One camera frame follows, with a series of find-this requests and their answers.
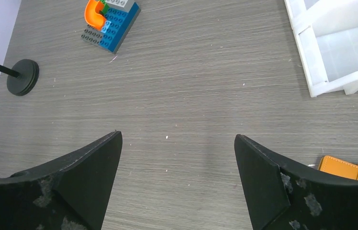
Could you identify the black microphone stand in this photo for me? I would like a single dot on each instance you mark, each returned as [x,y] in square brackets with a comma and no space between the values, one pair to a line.
[22,77]

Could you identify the orange leather card holder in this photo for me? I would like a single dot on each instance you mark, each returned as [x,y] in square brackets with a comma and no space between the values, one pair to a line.
[338,167]

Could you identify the toy brick assembly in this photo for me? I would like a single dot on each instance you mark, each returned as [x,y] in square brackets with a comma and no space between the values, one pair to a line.
[108,22]

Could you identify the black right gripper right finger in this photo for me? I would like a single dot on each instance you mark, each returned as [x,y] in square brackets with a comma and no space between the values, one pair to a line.
[283,194]

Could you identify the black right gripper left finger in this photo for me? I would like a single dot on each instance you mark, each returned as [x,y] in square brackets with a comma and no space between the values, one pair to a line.
[71,192]

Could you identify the white plastic divided bin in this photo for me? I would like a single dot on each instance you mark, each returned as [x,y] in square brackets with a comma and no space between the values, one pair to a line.
[326,35]

